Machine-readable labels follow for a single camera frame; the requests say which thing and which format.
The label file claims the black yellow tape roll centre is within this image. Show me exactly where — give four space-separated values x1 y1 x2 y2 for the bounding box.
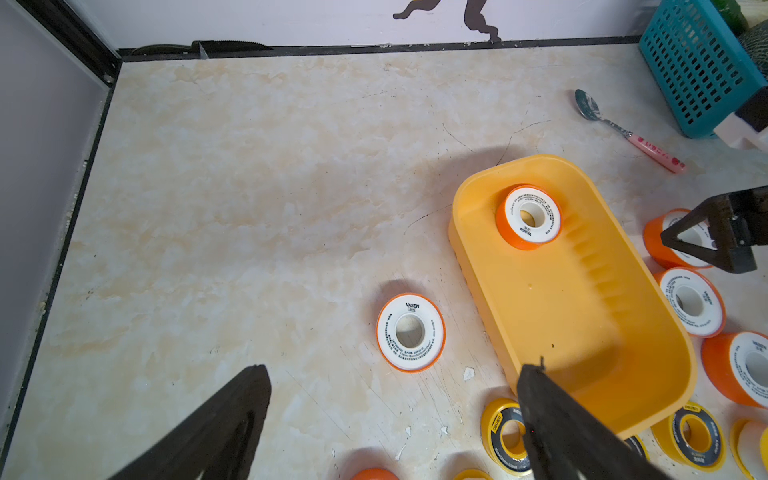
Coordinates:
624 435 649 460

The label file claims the black yellow tape roll right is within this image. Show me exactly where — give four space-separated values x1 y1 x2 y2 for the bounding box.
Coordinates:
651 402 725 472

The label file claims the orange tape roll mid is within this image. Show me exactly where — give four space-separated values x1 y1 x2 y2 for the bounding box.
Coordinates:
376 293 446 373
654 267 727 338

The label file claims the green melon right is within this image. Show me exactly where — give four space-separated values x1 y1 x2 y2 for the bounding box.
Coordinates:
738 20 768 68

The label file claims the black yellow tape roll left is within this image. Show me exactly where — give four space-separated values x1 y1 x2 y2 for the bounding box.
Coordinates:
481 398 532 477

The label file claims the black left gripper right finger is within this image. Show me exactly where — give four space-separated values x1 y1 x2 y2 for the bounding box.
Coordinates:
517 364 668 479

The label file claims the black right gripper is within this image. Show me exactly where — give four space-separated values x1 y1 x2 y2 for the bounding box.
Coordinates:
660 87 768 274

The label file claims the yellow plastic storage box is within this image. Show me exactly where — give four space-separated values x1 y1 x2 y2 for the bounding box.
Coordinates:
448 154 697 438

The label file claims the teal plastic basket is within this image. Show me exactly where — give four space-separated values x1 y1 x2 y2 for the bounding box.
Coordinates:
639 0 767 139

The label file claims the orange tape roll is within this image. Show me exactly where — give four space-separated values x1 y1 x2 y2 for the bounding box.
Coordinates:
642 208 721 271
351 468 399 480
701 332 767 409
495 184 563 251

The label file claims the black yellow tape roll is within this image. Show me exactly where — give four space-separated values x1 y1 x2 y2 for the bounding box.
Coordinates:
624 435 649 460
481 398 532 477
651 402 725 472

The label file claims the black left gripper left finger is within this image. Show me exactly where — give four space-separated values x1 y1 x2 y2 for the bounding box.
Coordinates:
112 365 272 479

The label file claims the spoon with pink handle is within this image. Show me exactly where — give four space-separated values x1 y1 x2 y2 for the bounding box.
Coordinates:
574 89 686 174

